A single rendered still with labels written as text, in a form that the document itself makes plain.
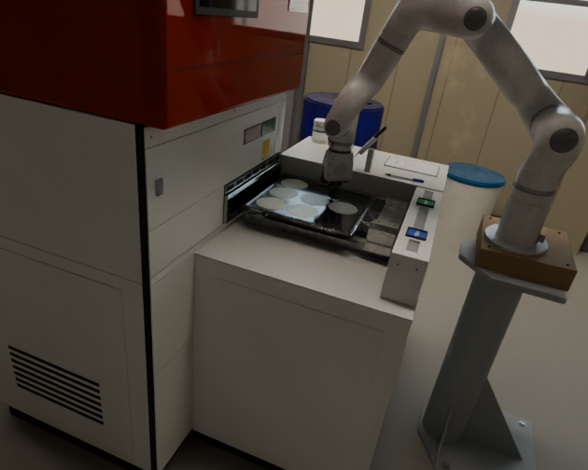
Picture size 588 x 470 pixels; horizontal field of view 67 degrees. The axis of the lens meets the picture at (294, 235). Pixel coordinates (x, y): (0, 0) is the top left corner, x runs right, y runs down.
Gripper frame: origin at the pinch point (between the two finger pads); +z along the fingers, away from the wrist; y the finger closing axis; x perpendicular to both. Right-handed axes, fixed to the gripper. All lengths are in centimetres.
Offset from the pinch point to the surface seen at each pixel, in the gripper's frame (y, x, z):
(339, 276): -12.8, -35.0, 10.6
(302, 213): -14.7, -9.6, 2.6
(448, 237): 158, 99, 83
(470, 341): 42, -40, 41
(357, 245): -1.0, -22.9, 8.4
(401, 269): -3.6, -48.7, 0.6
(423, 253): 2.0, -48.6, -3.4
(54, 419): -94, -3, 80
